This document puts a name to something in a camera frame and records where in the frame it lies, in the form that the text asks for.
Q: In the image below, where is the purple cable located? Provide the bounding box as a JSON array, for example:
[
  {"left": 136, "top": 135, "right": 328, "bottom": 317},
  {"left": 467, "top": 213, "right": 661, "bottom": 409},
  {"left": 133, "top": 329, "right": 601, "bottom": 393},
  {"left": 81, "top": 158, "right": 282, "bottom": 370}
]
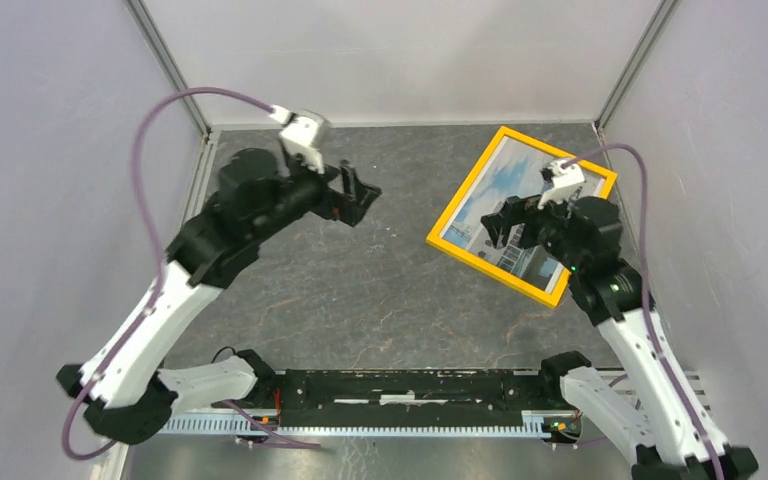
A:
[
  {"left": 60, "top": 87, "right": 278, "bottom": 461},
  {"left": 560, "top": 142, "right": 727, "bottom": 480}
]

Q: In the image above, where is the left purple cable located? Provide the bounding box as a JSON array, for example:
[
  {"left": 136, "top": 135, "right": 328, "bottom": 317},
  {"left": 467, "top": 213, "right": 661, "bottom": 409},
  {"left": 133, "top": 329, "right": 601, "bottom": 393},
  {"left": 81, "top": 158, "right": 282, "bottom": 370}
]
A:
[{"left": 60, "top": 87, "right": 278, "bottom": 461}]

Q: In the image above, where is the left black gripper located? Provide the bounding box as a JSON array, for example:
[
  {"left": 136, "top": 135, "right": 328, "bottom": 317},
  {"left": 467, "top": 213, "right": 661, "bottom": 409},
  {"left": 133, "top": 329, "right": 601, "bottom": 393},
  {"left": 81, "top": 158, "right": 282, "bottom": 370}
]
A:
[{"left": 249, "top": 148, "right": 381, "bottom": 245}]

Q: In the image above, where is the building and sky photo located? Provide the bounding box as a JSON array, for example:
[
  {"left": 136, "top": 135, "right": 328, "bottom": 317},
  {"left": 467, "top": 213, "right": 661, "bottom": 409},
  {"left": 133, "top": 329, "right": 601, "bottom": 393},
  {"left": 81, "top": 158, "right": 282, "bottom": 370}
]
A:
[{"left": 440, "top": 136, "right": 605, "bottom": 294}]

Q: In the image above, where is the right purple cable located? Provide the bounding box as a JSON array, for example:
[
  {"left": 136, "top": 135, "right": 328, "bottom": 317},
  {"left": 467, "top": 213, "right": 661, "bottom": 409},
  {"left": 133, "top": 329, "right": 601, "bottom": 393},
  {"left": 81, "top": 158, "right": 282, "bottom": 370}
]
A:
[{"left": 560, "top": 142, "right": 727, "bottom": 480}]

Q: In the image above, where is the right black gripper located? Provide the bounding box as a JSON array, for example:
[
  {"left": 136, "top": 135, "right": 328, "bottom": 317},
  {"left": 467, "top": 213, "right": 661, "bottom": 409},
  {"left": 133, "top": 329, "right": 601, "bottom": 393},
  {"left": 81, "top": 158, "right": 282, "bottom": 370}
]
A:
[{"left": 482, "top": 184, "right": 586, "bottom": 272}]

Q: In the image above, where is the aluminium rail frame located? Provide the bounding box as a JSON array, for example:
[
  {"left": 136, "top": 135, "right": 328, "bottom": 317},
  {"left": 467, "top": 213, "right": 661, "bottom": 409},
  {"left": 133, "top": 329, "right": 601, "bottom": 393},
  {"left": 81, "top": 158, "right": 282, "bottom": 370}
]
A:
[{"left": 89, "top": 129, "right": 730, "bottom": 480}]

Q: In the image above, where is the wooden picture frame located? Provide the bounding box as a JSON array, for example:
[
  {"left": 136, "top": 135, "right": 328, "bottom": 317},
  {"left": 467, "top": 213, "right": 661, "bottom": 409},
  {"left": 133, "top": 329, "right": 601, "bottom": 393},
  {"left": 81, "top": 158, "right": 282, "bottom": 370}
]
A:
[{"left": 426, "top": 125, "right": 618, "bottom": 310}]

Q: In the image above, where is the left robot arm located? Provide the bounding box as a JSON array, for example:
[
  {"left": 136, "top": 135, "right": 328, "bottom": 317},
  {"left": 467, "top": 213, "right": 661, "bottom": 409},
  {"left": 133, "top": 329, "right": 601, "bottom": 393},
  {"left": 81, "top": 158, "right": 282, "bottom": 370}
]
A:
[{"left": 57, "top": 148, "right": 382, "bottom": 445}]

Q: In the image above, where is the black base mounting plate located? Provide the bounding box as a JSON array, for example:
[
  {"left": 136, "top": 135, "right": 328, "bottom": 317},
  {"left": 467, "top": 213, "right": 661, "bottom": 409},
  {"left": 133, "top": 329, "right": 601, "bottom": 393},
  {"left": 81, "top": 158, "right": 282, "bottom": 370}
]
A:
[{"left": 239, "top": 369, "right": 573, "bottom": 428}]

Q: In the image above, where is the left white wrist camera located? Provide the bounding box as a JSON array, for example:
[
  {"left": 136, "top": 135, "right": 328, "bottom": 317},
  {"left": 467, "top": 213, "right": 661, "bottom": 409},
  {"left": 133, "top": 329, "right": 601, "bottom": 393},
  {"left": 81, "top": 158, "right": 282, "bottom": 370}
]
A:
[{"left": 269, "top": 105, "right": 332, "bottom": 175}]

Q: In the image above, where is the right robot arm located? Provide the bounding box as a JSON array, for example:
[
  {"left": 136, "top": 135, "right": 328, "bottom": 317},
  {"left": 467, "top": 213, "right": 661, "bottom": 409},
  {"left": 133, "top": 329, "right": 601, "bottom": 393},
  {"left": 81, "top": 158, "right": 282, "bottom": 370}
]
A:
[{"left": 481, "top": 196, "right": 759, "bottom": 479}]

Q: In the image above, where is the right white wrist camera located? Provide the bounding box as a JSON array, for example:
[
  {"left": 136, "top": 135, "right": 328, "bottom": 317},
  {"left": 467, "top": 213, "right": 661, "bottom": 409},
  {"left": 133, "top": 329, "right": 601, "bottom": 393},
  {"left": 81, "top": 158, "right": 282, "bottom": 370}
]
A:
[{"left": 537, "top": 158, "right": 586, "bottom": 209}]

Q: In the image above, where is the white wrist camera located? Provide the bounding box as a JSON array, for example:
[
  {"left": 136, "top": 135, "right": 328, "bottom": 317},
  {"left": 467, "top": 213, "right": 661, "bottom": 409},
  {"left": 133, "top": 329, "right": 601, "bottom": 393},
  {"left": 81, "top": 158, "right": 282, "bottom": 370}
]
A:
[
  {"left": 537, "top": 158, "right": 586, "bottom": 209},
  {"left": 269, "top": 105, "right": 332, "bottom": 175}
]

